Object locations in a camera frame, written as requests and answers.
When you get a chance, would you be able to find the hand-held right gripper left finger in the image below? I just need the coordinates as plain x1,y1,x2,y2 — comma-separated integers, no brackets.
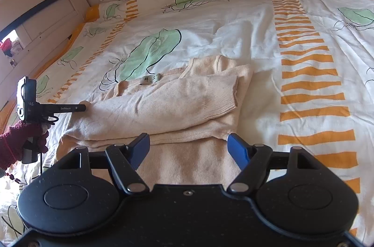
58,133,151,195

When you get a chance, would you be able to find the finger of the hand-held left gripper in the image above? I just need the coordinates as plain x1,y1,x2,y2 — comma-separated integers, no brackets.
37,103,87,114

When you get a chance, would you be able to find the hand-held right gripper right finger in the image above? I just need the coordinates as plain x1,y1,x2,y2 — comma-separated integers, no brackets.
226,133,318,195

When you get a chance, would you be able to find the beige knit sweater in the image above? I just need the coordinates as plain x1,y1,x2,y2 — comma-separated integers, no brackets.
57,54,255,187

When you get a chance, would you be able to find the person's left hand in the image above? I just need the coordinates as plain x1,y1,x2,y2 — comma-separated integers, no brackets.
0,121,50,170

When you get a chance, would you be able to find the red cloth item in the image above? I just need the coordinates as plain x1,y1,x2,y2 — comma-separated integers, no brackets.
0,37,18,58

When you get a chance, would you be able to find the leaf printed duvet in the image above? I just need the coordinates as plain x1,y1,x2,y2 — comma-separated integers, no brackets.
0,0,374,239

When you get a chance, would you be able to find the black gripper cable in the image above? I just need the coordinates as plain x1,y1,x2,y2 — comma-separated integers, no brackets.
40,115,59,176

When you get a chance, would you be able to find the white wooden bed frame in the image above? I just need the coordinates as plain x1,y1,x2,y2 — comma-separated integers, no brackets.
0,0,374,67

